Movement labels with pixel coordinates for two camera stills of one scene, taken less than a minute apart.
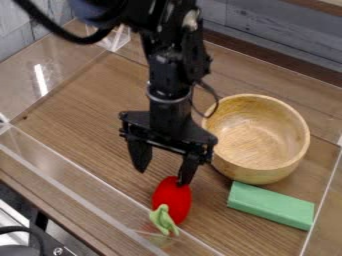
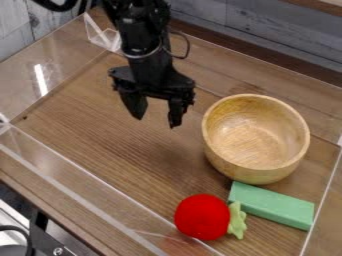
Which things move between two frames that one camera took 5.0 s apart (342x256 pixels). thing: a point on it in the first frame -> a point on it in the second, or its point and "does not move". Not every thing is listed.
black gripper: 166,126 -> 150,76
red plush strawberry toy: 175,196 -> 207,218
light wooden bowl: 262,137 does not move
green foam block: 273,205 does not move
